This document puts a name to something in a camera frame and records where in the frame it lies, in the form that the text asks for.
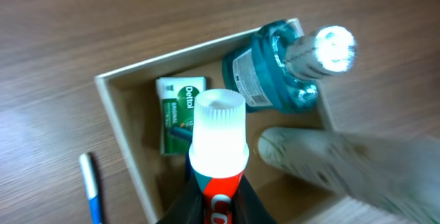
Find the blue Listerine mouthwash bottle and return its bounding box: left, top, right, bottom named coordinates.
left=222, top=20, right=358, bottom=113

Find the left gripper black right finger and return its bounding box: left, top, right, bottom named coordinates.
left=232, top=176, right=276, bottom=224

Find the white square container box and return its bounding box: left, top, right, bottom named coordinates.
left=95, top=30, right=334, bottom=223

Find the red green toothpaste tube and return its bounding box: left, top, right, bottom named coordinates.
left=188, top=89, right=249, bottom=224

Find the white lotion tube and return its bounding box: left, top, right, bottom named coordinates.
left=258, top=127, right=439, bottom=223

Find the green white soap box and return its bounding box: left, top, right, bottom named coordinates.
left=155, top=76, right=207, bottom=155

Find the blue white toothbrush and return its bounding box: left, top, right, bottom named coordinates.
left=78, top=153, right=104, bottom=224

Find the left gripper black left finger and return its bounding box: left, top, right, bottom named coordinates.
left=157, top=175, right=204, bottom=224

